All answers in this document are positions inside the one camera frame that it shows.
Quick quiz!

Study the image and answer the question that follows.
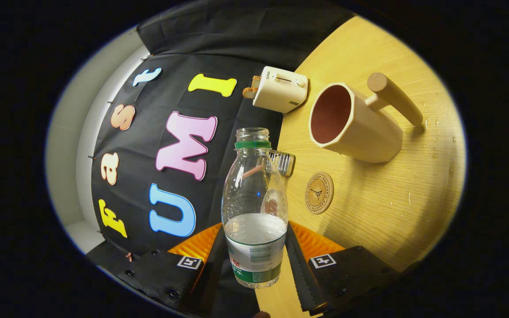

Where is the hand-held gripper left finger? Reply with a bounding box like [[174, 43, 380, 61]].
[[118, 223, 233, 315]]

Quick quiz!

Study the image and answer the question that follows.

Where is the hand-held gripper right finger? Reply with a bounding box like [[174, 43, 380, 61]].
[[285, 221, 400, 315]]

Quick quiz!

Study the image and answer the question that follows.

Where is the clear plastic juice bottle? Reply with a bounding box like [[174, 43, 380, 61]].
[[221, 127, 289, 289]]

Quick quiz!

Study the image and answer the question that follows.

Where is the round cork coaster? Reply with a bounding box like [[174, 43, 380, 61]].
[[305, 171, 334, 215]]

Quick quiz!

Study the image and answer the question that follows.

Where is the beige cup with wooden handle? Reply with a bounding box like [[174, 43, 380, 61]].
[[309, 73, 424, 164]]

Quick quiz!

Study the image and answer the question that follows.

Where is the wooden table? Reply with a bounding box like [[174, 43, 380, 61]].
[[254, 15, 467, 318]]

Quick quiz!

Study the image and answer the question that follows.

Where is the cream toaster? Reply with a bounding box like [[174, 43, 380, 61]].
[[253, 66, 309, 114]]

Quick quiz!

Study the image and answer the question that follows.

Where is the toast bread slice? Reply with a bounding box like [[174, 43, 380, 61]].
[[243, 76, 259, 99]]

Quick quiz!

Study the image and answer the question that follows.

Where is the black backdrop cloth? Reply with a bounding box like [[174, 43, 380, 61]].
[[86, 0, 357, 274]]

